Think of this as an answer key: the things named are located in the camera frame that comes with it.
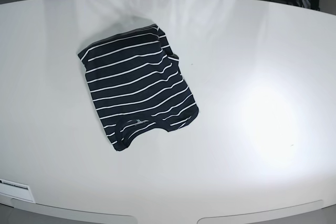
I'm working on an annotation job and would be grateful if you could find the navy white striped T-shirt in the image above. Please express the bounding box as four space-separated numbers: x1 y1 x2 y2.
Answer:
78 24 199 151

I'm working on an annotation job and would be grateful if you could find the white label sticker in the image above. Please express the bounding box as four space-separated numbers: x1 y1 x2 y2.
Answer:
0 179 36 204

